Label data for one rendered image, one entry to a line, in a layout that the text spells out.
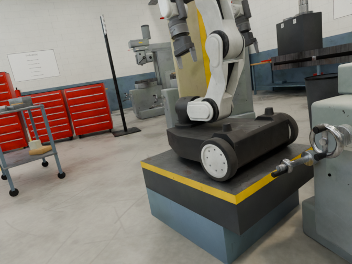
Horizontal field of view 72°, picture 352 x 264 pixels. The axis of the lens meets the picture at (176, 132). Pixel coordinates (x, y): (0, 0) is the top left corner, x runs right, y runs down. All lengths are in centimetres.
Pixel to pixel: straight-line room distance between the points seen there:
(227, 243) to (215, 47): 92
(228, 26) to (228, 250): 106
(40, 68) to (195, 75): 767
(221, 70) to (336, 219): 80
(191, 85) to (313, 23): 130
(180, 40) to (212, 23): 22
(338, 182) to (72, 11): 951
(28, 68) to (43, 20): 170
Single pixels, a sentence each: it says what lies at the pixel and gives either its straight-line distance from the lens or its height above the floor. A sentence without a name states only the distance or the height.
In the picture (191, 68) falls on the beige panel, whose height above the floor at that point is 94.
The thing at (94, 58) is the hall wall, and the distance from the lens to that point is 964.
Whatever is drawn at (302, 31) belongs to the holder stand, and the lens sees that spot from 154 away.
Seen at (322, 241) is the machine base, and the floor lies 4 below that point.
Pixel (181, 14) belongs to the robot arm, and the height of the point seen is 115.
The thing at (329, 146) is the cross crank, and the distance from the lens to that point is 93.
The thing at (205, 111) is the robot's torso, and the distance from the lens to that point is 135.
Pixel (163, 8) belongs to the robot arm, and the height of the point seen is 120.
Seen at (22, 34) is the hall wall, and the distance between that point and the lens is 988.
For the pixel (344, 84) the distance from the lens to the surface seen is 121.
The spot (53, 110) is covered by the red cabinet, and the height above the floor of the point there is 63.
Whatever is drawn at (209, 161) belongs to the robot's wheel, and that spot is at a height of 49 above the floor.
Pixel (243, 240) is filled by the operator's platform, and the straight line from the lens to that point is 135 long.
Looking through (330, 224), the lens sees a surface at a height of 21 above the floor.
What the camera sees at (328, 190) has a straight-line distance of 116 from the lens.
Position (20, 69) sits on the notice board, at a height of 192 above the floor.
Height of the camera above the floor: 90
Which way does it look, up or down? 13 degrees down
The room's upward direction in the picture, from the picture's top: 9 degrees counter-clockwise
